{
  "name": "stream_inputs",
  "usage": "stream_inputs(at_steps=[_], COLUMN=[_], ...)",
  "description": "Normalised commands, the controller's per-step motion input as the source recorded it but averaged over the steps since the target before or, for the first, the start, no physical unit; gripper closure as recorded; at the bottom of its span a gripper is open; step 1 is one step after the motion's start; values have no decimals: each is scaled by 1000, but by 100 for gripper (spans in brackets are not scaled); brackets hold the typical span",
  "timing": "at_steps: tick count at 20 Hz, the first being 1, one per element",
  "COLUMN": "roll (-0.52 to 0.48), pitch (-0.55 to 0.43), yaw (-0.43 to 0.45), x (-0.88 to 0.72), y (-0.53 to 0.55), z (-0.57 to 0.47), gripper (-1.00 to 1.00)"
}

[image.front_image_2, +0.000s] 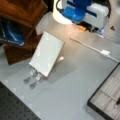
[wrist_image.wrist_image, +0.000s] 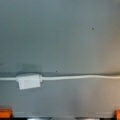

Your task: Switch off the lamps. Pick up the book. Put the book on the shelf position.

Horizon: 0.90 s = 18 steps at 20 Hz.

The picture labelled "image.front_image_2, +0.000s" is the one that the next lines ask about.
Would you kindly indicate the black perforated mat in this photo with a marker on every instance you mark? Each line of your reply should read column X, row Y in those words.
column 11, row 108

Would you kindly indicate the white robot base cylinder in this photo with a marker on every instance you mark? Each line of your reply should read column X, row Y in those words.
column 62, row 4

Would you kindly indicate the wooden shelf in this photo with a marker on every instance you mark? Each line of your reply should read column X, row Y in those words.
column 27, row 13

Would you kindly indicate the black compartment tray box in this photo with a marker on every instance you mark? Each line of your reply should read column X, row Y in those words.
column 106, row 99

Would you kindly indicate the small orange object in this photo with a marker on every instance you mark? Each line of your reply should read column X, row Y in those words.
column 82, row 29

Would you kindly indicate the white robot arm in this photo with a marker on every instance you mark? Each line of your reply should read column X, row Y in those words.
column 86, row 11

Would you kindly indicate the blue book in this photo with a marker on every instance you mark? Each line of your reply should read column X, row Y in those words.
column 10, row 32

